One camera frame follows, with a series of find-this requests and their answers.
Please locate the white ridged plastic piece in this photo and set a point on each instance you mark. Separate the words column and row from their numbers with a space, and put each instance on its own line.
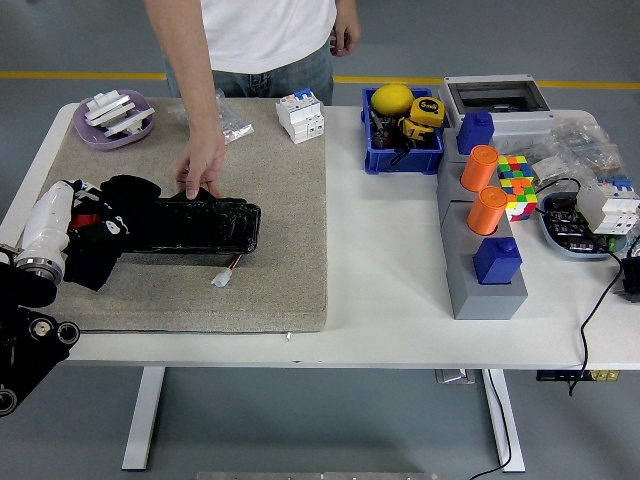
column 106, row 100

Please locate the person's right hand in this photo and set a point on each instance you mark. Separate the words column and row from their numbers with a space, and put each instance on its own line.
column 202, row 160

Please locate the white multi-pole circuit breaker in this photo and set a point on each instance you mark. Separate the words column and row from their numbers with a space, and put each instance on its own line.
column 607, row 205

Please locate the black power plug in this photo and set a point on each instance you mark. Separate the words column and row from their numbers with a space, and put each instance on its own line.
column 631, row 280

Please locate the person's left forearm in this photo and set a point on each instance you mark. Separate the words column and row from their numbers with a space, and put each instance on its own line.
column 346, row 7

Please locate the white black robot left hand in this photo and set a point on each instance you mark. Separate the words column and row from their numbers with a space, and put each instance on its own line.
column 45, row 220

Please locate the grey-brown mat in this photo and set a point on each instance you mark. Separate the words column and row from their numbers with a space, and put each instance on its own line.
column 200, row 300

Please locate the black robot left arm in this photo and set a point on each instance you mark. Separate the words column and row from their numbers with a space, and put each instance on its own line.
column 25, row 345

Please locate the blue block with knob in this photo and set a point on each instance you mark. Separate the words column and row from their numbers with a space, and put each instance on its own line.
column 475, row 132
column 496, row 262

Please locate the white table leg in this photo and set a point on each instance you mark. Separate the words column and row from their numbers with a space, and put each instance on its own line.
column 505, row 425
column 142, row 420

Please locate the white long plastic piece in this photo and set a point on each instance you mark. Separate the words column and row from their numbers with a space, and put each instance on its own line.
column 111, row 114
column 131, row 122

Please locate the person's right forearm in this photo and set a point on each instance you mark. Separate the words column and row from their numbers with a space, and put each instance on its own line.
column 192, row 75

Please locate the black table control panel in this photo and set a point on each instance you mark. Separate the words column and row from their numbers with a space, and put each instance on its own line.
column 555, row 375

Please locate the purple plastic tray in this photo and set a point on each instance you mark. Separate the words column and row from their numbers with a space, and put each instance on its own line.
column 82, row 131

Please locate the brown part in bin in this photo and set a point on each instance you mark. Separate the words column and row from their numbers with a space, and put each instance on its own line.
column 384, row 141

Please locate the grey electrical enclosure box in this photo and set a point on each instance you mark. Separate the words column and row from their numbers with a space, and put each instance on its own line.
column 520, row 122

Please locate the small bag with white part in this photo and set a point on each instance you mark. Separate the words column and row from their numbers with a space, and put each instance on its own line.
column 547, row 167

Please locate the white circuit breaker blue lever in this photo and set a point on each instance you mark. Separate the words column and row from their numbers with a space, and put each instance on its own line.
column 300, row 117

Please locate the orange cylinder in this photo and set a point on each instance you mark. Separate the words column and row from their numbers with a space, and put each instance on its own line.
column 485, row 210
column 477, row 167

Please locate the colourful puzzle cube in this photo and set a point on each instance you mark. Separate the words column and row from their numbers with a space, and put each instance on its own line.
column 522, row 200
column 515, row 167

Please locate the blue plastic bin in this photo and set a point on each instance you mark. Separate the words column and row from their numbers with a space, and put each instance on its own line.
column 400, row 160

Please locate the clear bag of parts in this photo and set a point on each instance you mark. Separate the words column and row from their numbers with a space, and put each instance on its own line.
column 575, row 132
column 602, row 157

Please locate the yellow ball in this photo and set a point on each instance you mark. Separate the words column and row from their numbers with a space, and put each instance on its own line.
column 391, row 100

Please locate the large yellow black tape measure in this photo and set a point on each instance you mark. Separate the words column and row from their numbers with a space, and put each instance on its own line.
column 427, row 111

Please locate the grey-blue tray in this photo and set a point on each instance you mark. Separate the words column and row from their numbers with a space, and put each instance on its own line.
column 550, row 240

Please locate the small yellow black tape measure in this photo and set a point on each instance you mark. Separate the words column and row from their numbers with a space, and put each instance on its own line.
column 415, row 130

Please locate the black circuit modules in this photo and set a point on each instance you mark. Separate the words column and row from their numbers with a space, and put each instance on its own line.
column 567, row 230

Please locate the person's left hand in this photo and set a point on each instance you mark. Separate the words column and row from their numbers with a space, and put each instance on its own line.
column 346, row 35

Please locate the person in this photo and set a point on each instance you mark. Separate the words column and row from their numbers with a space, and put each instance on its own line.
column 270, row 35

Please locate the clear bag of screws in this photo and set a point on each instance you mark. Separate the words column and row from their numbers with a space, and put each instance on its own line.
column 232, row 125

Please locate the grey box under table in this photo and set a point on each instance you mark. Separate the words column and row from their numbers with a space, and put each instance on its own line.
column 452, row 376

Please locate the grey block holder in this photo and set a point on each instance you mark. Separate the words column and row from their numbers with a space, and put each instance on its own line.
column 480, row 300

